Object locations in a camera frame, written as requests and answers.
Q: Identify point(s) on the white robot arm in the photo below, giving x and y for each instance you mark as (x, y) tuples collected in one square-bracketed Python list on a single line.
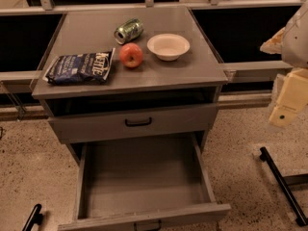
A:
[(291, 42)]

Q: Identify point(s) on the open grey middle drawer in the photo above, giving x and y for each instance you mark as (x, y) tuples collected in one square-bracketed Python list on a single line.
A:
[(143, 184)]

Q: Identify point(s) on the blue Kettle chips bag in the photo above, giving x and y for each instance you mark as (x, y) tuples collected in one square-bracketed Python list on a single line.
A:
[(80, 68)]

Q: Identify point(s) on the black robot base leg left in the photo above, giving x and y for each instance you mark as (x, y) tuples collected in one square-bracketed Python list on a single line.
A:
[(36, 217)]

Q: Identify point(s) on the green soda can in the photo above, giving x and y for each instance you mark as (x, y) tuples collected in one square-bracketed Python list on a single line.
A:
[(128, 31)]

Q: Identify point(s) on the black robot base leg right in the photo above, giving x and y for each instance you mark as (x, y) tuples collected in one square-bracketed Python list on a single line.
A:
[(284, 183)]

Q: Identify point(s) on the closed grey top drawer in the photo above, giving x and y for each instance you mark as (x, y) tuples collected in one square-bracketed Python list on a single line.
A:
[(134, 123)]

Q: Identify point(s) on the red apple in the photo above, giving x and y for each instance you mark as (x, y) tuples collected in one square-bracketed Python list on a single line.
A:
[(131, 55)]

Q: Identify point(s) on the white paper bowl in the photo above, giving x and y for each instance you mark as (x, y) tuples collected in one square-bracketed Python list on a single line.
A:
[(168, 47)]

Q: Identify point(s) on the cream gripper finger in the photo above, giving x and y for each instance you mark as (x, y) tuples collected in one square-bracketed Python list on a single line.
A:
[(289, 97), (274, 44)]

